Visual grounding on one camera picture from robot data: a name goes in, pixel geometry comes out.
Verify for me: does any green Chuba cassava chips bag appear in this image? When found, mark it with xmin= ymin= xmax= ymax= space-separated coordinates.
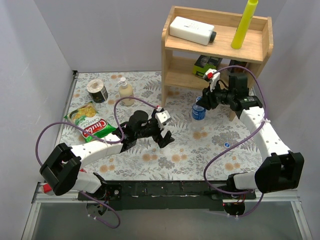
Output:
xmin=64 ymin=101 xmax=116 ymax=138

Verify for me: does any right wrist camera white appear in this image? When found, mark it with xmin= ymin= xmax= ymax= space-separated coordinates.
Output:
xmin=202 ymin=68 xmax=221 ymax=92

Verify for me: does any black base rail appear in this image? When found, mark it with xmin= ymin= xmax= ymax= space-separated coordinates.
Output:
xmin=89 ymin=180 xmax=241 ymax=211

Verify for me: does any floral patterned table mat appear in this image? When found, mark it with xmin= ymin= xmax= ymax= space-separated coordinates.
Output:
xmin=68 ymin=71 xmax=263 ymax=181

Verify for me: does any green black small box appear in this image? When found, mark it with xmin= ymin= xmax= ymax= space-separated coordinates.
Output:
xmin=192 ymin=55 xmax=222 ymax=78

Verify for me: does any blue label water bottle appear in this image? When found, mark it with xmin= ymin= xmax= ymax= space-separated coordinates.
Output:
xmin=191 ymin=96 xmax=206 ymax=132

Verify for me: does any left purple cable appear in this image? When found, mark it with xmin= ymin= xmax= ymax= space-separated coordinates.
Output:
xmin=35 ymin=96 xmax=162 ymax=229

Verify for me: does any purple cable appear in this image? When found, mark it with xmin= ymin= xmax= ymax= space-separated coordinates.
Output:
xmin=35 ymin=96 xmax=162 ymax=229
xmin=203 ymin=65 xmax=268 ymax=218

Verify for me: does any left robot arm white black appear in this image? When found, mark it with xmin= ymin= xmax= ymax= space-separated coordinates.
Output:
xmin=40 ymin=109 xmax=174 ymax=200

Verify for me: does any blue bottle cap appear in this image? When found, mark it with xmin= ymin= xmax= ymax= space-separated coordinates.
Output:
xmin=224 ymin=142 xmax=231 ymax=148

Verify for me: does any wooden two-tier shelf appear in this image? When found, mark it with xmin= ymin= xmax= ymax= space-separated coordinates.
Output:
xmin=161 ymin=6 xmax=274 ymax=106

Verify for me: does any white rectangular plastic jug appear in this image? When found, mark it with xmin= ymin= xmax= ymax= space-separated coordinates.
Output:
xmin=169 ymin=16 xmax=217 ymax=46

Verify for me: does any beige pump soap bottle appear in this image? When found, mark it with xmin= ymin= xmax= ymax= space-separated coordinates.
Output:
xmin=118 ymin=77 xmax=135 ymax=106

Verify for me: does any black orange small box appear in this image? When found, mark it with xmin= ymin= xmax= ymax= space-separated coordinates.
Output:
xmin=228 ymin=59 xmax=248 ymax=73

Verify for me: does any aluminium frame rail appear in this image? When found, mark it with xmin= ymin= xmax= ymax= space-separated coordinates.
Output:
xmin=32 ymin=183 xmax=301 ymax=203

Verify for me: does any yellow plastic tube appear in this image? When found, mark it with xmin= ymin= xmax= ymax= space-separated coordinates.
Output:
xmin=230 ymin=0 xmax=259 ymax=50

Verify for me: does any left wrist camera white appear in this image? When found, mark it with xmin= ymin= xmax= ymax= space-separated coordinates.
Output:
xmin=155 ymin=106 xmax=172 ymax=130

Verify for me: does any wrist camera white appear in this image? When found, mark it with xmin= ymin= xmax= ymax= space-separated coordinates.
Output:
xmin=155 ymin=106 xmax=172 ymax=130
xmin=202 ymin=68 xmax=221 ymax=92

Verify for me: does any clear plastic bottle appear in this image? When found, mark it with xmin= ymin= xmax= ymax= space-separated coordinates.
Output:
xmin=125 ymin=108 xmax=135 ymax=122

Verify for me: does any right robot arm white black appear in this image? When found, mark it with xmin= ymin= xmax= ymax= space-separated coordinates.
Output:
xmin=196 ymin=69 xmax=305 ymax=199

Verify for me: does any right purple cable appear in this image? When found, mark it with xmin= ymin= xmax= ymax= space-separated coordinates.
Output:
xmin=203 ymin=65 xmax=268 ymax=218

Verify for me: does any red white small carton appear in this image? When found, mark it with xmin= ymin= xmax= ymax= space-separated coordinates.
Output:
xmin=41 ymin=168 xmax=87 ymax=196

